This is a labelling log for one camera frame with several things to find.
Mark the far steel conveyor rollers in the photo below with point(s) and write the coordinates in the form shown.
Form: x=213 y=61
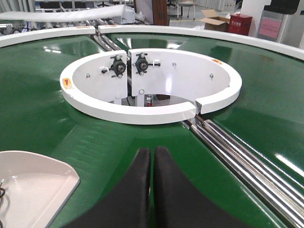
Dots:
x=106 y=43

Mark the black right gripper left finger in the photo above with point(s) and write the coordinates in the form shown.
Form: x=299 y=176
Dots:
x=127 y=204

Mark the white rail segment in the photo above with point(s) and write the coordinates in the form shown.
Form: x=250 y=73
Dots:
x=204 y=33
x=13 y=39

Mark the green bearing block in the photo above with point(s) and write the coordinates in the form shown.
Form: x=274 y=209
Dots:
x=142 y=64
x=118 y=66

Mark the brown wooden pillar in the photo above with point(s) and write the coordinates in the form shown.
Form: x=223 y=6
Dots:
x=159 y=12

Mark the steel conveyor rollers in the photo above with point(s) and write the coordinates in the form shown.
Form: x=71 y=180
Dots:
x=106 y=43
x=283 y=198

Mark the left green bearing block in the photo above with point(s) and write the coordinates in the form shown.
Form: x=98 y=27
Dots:
x=118 y=66

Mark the pink plastic dustpan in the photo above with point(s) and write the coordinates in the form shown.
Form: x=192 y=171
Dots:
x=36 y=188

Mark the white outer rail right segment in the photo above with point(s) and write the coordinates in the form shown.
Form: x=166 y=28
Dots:
x=204 y=33

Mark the open cardboard box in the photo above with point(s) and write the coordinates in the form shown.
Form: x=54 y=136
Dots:
x=213 y=21

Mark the white outer rail left segment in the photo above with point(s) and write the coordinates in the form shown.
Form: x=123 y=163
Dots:
x=13 y=39

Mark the right green bearing block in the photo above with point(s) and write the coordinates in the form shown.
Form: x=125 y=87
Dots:
x=142 y=64

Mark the near steel conveyor rollers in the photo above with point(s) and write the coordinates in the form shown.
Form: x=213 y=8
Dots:
x=283 y=198

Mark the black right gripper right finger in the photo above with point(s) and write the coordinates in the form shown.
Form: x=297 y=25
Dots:
x=179 y=204

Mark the red cabinet box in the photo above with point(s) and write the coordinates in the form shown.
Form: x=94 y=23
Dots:
x=240 y=24

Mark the grey machine with pink sign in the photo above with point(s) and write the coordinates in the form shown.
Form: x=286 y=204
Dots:
x=282 y=21

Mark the white foam roll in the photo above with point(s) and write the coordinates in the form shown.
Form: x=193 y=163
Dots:
x=69 y=16

